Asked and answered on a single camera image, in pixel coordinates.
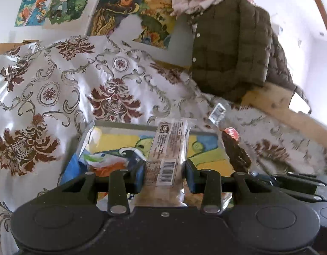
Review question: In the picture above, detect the torn colourful painting poster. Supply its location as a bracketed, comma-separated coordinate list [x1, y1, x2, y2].
[86, 0, 177, 50]

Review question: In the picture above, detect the pale pink cloth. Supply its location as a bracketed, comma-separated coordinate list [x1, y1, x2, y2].
[171, 0, 257, 16]

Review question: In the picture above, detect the blond cartoon figure poster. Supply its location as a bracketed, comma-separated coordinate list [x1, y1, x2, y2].
[43, 0, 96, 30]

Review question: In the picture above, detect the floral printed blanket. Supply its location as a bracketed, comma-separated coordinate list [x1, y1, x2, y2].
[0, 34, 327, 245]

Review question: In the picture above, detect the olive quilted jacket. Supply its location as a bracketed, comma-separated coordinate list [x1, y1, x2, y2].
[190, 0, 311, 112]

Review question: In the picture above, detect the red-haired cartoon figure poster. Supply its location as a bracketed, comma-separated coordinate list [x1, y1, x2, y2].
[15, 0, 60, 28]

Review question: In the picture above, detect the white and green snack packet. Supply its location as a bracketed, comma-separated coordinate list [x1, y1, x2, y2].
[79, 149, 127, 168]

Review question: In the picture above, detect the dark brown snack packet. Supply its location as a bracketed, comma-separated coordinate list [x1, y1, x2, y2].
[208, 103, 253, 174]

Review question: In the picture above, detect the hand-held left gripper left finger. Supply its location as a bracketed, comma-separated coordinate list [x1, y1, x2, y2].
[39, 161, 146, 216]

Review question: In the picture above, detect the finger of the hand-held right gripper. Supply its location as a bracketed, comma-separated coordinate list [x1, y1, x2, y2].
[248, 171, 327, 188]
[272, 187, 324, 203]

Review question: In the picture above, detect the clear rice cracker packet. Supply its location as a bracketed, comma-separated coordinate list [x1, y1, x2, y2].
[135, 117, 197, 208]

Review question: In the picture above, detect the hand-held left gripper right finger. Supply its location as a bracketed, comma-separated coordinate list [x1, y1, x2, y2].
[185, 159, 283, 216]

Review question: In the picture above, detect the grey tray with painted bottom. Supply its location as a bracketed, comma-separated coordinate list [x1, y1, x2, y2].
[73, 119, 235, 208]

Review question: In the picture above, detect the orange snack packet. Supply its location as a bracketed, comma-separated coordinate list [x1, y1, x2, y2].
[90, 159, 132, 177]

